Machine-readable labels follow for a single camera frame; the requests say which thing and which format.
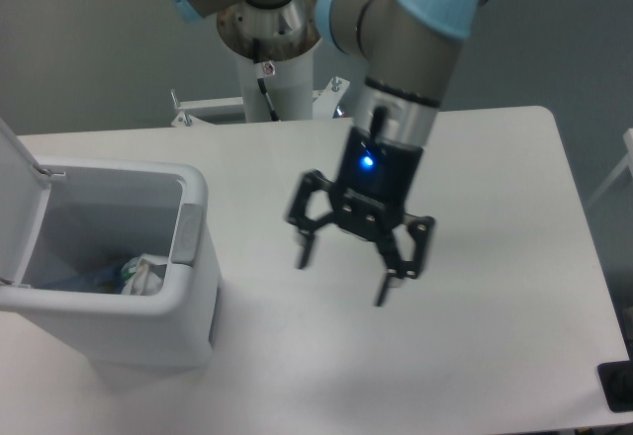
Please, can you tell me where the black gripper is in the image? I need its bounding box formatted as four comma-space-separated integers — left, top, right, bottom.
285, 127, 436, 307

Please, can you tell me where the clear plastic water bottle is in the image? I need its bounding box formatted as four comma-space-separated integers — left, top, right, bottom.
32, 258, 129, 295

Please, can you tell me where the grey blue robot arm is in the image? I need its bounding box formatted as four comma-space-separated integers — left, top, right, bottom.
172, 0, 492, 305

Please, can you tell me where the white trash can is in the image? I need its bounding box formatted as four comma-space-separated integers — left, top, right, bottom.
1, 158, 221, 367

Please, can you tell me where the white trash can lid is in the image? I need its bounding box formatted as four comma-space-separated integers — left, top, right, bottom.
1, 123, 51, 288

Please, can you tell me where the white furniture leg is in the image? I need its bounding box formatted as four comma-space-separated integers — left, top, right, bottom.
587, 129, 632, 209

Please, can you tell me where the black device at table edge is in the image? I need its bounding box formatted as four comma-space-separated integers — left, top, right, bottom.
597, 360, 632, 413

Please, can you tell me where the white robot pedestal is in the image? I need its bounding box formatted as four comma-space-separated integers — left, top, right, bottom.
170, 0, 355, 129

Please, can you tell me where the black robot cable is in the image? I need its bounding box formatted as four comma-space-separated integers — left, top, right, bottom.
251, 37, 281, 123

